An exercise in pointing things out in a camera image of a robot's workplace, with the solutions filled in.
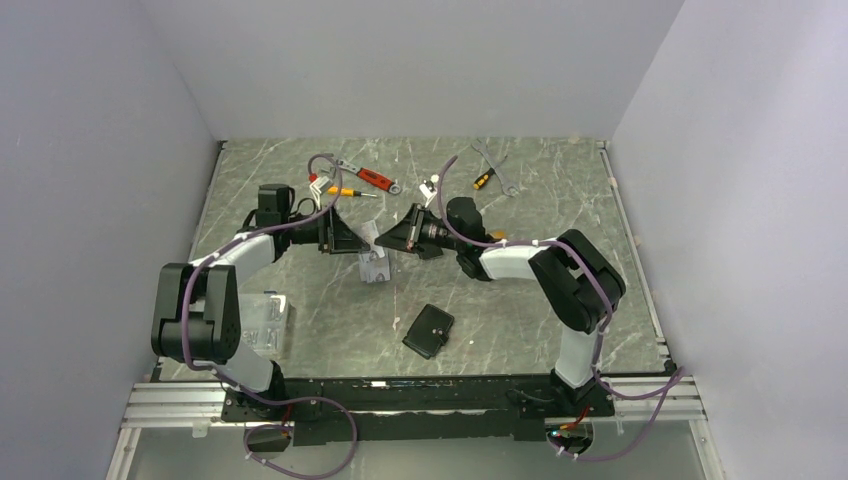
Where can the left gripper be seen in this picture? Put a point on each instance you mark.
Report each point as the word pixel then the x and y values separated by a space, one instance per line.
pixel 335 237

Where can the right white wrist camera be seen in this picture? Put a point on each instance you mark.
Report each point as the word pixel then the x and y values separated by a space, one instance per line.
pixel 429 189

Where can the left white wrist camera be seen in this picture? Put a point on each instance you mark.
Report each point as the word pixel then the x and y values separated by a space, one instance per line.
pixel 319 185

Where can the yellow handled screwdriver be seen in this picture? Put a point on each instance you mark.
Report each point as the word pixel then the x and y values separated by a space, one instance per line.
pixel 348 192

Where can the clear plastic screw box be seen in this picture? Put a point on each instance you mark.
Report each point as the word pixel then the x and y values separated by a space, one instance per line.
pixel 263 321

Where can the red handled adjustable wrench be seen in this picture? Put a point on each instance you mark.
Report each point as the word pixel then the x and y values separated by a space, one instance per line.
pixel 369 176

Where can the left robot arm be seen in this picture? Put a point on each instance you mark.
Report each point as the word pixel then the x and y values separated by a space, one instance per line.
pixel 196 318

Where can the aluminium frame rail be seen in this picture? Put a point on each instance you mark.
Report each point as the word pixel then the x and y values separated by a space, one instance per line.
pixel 199 406

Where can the black yellow small screwdriver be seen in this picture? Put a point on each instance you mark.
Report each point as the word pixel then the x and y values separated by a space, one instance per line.
pixel 485 177

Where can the silver open-end wrench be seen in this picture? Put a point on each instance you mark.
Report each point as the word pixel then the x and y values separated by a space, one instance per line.
pixel 508 187

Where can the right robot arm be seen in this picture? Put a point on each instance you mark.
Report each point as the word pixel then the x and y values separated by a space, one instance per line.
pixel 581 286

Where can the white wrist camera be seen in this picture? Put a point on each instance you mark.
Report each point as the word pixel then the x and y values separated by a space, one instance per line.
pixel 319 185
pixel 429 189

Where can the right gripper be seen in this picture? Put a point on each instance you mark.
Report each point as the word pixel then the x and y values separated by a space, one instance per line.
pixel 406 236

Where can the black leather card holder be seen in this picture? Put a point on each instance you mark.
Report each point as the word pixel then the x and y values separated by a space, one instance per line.
pixel 429 332

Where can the silver VIP credit card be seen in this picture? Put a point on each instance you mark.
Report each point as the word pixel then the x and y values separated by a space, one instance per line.
pixel 369 232

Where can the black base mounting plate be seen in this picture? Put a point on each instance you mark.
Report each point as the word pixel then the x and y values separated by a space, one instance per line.
pixel 521 407

